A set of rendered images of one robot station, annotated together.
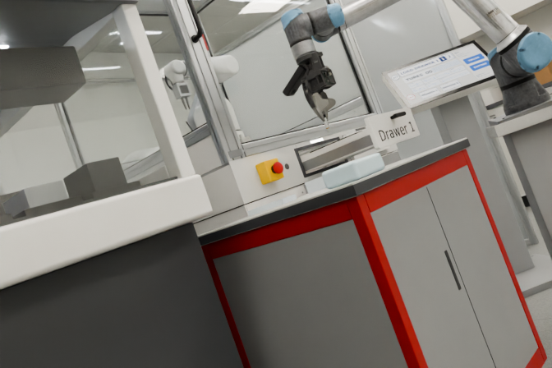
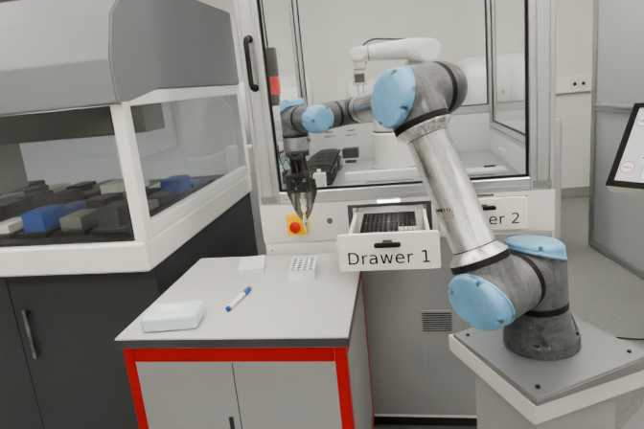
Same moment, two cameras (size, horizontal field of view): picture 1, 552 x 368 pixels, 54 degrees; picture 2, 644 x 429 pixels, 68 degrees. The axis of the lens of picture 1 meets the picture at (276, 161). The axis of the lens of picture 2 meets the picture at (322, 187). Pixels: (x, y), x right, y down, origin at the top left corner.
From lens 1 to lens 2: 1.83 m
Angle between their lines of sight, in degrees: 59
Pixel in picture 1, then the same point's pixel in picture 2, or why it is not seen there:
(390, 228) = (156, 378)
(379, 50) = not seen: outside the picture
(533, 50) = (464, 301)
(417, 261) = (182, 410)
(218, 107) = (263, 156)
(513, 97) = not seen: hidden behind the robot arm
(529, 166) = (480, 406)
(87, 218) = (60, 255)
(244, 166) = (275, 213)
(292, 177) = (333, 232)
